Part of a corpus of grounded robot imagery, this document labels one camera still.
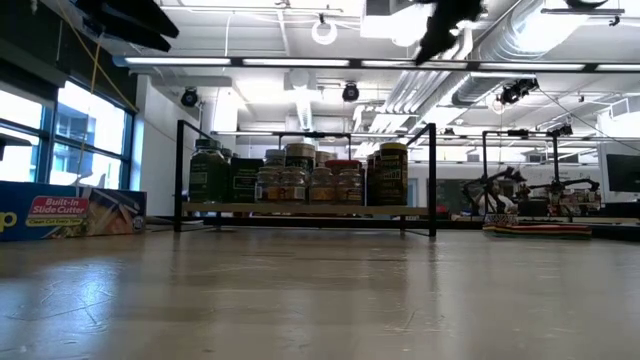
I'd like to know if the yellow cable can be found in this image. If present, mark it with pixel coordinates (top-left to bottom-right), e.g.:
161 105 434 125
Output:
54 0 141 189

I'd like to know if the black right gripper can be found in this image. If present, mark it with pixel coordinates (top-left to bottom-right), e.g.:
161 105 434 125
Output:
414 0 485 67

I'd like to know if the black metal rail frame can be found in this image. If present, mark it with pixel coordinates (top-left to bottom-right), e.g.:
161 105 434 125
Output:
481 128 530 201
212 130 352 161

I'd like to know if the window with blue frame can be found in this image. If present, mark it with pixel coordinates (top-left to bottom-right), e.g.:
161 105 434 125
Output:
0 74 137 191

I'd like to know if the person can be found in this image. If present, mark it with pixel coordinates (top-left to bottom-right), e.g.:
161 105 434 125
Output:
488 187 519 216

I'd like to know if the white hanging ring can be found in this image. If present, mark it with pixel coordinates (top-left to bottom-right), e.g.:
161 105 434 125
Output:
310 13 339 47

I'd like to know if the silver air duct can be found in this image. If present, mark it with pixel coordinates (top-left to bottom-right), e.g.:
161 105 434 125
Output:
379 0 566 119

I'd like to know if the blue plastic wrap box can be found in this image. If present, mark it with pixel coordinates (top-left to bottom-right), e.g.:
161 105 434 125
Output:
0 180 148 243

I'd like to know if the dark green spice tin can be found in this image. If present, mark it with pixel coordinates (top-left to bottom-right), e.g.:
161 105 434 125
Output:
227 157 265 204

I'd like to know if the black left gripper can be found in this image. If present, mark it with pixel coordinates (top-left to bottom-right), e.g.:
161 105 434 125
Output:
74 0 181 54

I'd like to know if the spice jar with white lid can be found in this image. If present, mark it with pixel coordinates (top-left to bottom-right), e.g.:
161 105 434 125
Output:
263 148 287 170

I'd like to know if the glass jar with green lid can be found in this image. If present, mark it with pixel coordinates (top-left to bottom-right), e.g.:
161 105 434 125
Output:
188 138 230 204

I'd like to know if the gray desk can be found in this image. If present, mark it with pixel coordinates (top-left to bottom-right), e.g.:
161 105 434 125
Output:
0 133 32 162

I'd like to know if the dark computer monitor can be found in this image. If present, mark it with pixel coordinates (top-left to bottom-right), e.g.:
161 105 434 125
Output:
605 153 640 194

